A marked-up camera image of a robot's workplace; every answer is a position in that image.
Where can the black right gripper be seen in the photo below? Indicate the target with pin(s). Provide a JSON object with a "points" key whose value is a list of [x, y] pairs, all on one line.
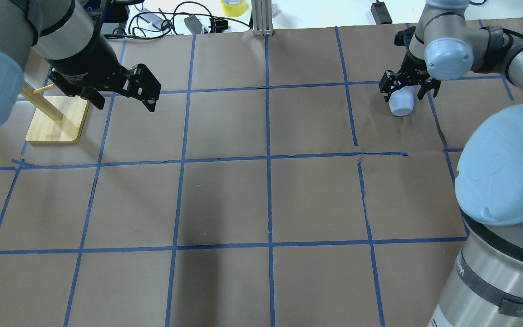
{"points": [[412, 69]]}

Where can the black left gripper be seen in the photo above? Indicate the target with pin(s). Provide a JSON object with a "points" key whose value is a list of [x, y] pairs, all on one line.
{"points": [[88, 65]]}

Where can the light blue plastic cup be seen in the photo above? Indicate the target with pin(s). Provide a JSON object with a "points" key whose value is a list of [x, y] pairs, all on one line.
{"points": [[401, 101]]}

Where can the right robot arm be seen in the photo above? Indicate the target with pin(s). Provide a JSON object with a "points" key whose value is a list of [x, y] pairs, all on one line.
{"points": [[485, 286]]}

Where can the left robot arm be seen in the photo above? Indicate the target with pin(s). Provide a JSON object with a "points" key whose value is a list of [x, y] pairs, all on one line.
{"points": [[66, 37]]}

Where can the wooden cup rack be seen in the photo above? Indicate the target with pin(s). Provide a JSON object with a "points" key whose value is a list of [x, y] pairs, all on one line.
{"points": [[57, 119]]}

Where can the black power adapter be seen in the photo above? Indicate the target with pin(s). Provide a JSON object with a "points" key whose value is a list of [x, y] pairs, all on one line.
{"points": [[380, 13]]}

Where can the grey power adapter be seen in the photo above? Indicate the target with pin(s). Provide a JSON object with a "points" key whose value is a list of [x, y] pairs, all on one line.
{"points": [[195, 25]]}

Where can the yellow tape roll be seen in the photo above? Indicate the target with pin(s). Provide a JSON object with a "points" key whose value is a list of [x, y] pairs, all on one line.
{"points": [[233, 8]]}

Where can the aluminium frame post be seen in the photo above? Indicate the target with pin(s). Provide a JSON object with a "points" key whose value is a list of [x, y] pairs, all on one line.
{"points": [[261, 17]]}

